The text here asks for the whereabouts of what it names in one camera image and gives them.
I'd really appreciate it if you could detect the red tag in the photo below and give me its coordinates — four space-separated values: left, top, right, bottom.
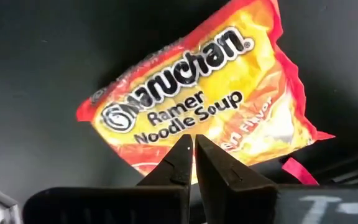
280 156 320 187

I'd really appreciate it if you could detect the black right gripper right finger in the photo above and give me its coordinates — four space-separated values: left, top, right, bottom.
195 133 279 224

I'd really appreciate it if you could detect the orange Maruchan ramen pack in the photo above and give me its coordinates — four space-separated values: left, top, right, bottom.
75 0 336 175

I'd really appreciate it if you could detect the black table mat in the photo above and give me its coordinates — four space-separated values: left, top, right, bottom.
0 0 358 200

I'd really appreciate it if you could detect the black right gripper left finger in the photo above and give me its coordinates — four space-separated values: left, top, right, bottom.
135 133 195 224

